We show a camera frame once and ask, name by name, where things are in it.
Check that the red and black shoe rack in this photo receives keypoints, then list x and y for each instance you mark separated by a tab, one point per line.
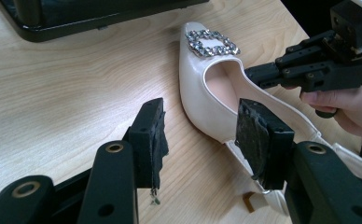
92	18

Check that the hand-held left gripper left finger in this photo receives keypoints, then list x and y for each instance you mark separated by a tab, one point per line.
146	146

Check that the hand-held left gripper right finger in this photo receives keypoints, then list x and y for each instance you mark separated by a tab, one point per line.
263	146

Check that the white heeled shoe with buckle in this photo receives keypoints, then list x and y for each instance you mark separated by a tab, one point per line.
201	93

